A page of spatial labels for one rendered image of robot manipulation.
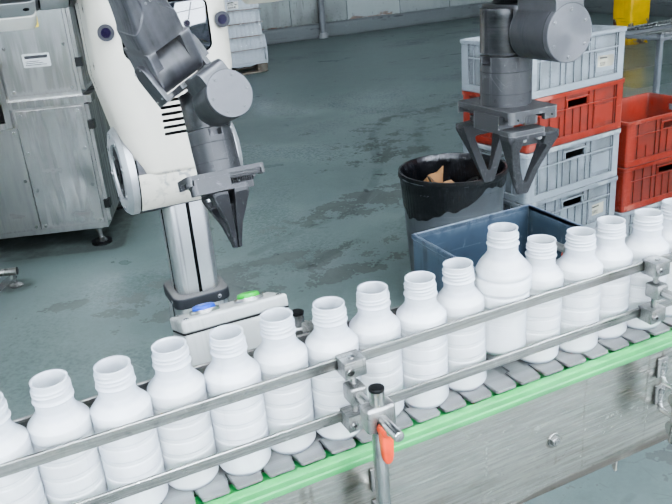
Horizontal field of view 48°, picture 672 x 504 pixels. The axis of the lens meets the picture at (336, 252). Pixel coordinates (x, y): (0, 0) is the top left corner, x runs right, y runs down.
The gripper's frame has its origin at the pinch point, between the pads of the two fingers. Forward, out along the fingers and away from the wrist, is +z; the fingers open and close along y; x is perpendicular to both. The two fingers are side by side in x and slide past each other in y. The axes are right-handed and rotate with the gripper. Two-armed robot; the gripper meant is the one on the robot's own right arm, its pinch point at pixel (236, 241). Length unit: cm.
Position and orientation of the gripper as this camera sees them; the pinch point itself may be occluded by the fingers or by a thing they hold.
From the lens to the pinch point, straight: 98.7
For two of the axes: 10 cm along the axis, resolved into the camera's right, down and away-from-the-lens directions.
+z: 2.3, 9.7, 0.6
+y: 9.0, -2.3, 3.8
